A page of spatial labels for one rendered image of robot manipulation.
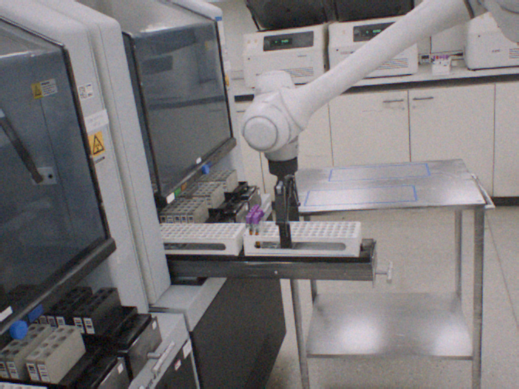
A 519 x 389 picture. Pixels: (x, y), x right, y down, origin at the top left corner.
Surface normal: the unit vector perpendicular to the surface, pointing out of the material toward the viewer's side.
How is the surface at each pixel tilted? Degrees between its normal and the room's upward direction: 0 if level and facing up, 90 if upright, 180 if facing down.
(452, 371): 0
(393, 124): 90
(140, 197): 90
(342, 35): 59
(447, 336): 0
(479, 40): 90
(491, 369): 0
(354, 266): 90
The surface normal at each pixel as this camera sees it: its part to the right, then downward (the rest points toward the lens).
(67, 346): 0.96, -0.03
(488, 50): -0.28, 0.35
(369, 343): -0.12, -0.94
